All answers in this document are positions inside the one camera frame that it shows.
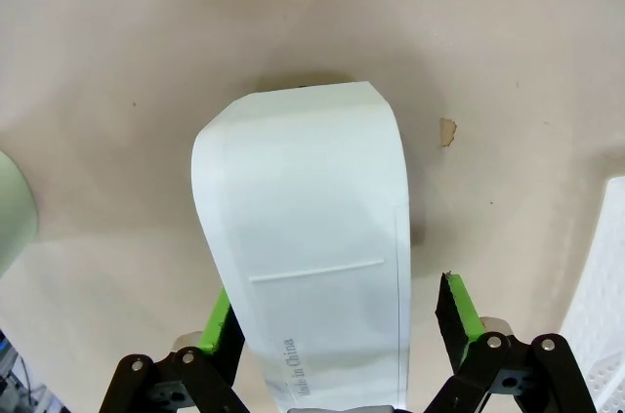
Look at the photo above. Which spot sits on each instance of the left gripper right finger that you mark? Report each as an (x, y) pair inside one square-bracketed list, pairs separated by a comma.
[(464, 325)]

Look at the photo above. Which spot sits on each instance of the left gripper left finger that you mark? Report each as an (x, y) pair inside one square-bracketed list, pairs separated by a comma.
[(215, 325)]

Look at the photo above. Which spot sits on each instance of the white cardboard box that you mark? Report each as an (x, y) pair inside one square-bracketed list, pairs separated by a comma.
[(303, 198)]

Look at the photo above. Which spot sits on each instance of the white perforated plastic basket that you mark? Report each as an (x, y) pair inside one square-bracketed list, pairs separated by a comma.
[(603, 296)]

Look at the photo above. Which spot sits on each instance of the pale green plastic cup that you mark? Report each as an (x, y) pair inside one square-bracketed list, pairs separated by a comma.
[(14, 218)]

